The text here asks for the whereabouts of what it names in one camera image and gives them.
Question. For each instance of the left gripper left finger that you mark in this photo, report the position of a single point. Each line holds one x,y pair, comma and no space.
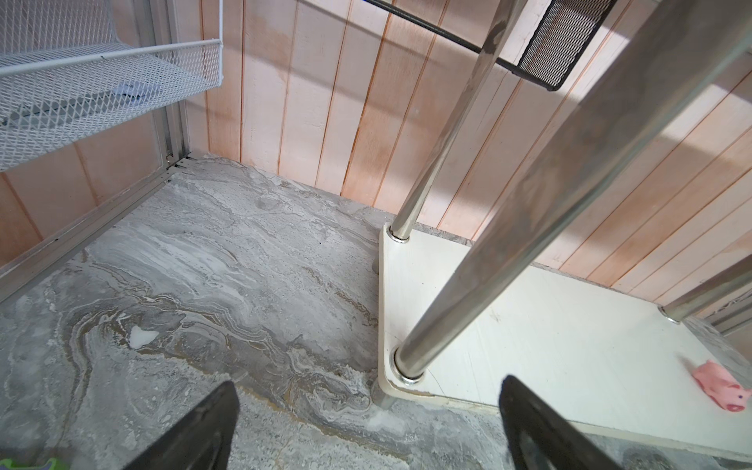
202,439

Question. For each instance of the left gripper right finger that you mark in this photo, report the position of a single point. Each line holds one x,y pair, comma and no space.
539,438

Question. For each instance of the white two-tier shelf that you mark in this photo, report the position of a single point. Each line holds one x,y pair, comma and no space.
679,214

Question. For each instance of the green frog block toy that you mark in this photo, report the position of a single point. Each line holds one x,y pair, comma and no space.
49,464

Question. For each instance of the black mesh basket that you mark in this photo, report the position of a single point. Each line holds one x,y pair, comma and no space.
560,39

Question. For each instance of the white wire mesh rack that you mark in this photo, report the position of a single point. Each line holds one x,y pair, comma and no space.
65,75

